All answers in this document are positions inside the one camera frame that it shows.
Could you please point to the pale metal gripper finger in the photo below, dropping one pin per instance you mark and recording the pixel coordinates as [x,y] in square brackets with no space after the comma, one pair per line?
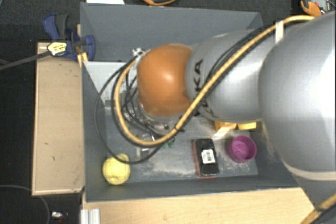
[138,155]
[145,152]

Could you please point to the yellow ball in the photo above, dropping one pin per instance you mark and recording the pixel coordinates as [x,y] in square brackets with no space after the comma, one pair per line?
[116,170]

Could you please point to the black box with red-brown rim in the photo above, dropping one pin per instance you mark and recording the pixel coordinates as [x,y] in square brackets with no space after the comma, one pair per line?
[207,157]

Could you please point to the yellow block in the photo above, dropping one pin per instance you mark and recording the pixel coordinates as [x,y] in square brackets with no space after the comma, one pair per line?
[246,126]
[225,126]

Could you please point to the pale wood board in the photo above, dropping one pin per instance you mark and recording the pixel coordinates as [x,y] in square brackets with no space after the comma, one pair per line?
[59,126]

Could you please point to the purple cup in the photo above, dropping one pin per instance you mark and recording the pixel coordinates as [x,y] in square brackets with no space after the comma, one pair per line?
[241,149]

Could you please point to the grey metal bin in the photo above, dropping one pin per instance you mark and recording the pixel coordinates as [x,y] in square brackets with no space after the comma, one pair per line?
[157,29]

